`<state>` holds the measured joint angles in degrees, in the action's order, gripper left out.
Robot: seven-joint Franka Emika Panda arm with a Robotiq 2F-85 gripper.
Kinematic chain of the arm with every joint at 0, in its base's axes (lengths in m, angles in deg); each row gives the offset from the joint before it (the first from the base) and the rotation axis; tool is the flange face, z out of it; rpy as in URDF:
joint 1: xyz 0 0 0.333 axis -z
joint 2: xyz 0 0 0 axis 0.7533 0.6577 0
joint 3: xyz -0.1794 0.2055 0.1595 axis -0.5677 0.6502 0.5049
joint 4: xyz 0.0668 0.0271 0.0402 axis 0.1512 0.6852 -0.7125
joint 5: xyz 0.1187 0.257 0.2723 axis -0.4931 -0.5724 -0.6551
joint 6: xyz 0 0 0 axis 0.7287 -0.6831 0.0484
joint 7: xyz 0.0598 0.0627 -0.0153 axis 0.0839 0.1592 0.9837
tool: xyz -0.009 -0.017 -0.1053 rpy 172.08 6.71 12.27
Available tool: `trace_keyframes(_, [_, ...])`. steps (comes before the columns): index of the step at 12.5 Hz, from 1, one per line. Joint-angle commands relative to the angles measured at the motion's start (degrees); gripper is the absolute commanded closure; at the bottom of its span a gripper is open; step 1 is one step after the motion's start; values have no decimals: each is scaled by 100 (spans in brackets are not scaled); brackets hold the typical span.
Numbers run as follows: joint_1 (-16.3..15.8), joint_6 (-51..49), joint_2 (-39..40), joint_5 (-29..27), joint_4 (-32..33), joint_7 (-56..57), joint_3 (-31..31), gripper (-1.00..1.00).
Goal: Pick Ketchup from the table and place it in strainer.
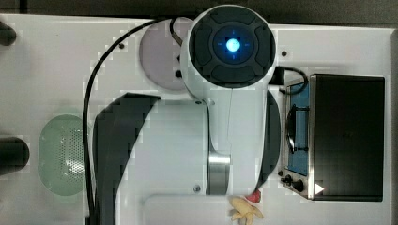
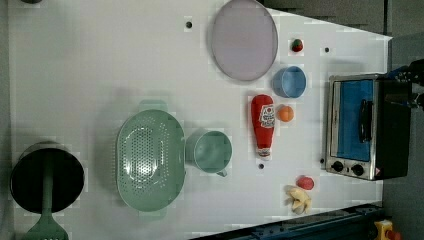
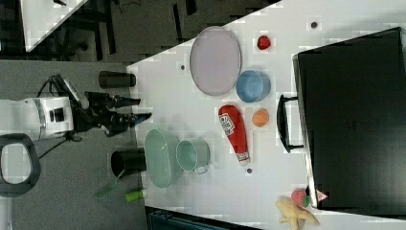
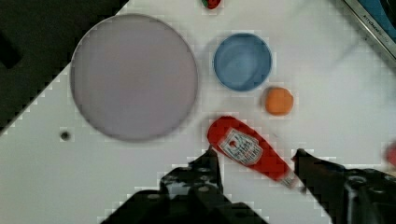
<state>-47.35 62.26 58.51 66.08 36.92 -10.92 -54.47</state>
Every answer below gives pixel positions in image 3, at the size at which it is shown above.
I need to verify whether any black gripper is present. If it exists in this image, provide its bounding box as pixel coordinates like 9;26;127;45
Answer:
73;91;152;137

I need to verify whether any red plush ketchup bottle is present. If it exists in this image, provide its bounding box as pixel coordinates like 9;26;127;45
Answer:
218;104;250;166

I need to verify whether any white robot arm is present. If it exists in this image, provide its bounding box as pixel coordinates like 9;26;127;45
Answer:
1;92;151;197

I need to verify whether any mint green oval strainer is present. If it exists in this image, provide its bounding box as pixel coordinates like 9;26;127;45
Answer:
145;129;182;189

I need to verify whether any black cylinder upper table leg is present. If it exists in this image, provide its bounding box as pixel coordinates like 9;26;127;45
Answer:
99;71;136;89

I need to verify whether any black cylinder table leg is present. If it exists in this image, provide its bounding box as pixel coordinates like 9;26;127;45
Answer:
110;148;147;177
99;71;136;89

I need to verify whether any black cylinder lower table leg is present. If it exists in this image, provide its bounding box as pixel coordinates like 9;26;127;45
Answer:
110;148;147;177

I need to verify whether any mint green metal cup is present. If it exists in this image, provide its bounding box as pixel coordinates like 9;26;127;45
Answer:
176;138;211;174

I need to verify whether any green marker pen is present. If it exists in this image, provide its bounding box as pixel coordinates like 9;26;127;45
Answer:
124;189;147;202

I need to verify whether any large grey oval plate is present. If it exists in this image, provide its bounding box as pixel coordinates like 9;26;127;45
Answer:
190;26;241;96

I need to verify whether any dark teal crate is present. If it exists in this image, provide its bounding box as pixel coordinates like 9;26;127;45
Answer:
146;206;257;230

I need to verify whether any white side table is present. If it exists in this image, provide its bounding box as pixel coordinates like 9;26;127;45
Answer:
19;0;89;52

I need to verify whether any blue bowl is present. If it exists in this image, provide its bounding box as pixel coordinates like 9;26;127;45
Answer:
236;70;271;103

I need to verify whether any orange plush fruit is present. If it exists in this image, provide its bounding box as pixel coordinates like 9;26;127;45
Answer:
252;108;269;127

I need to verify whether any red plush strawberry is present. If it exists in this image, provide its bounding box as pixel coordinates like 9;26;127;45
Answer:
257;35;272;50

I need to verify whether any pink plush strawberry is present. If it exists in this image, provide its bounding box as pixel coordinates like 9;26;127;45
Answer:
291;189;310;208

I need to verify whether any yellow plush banana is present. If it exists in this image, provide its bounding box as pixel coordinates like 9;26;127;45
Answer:
275;198;320;230

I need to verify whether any black toaster oven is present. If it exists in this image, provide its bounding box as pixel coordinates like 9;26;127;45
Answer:
294;28;406;219

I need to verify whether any black camera cable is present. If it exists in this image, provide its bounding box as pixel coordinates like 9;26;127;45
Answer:
36;74;70;99

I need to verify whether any black oven door handle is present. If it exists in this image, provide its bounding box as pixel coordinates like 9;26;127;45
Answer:
277;95;304;152

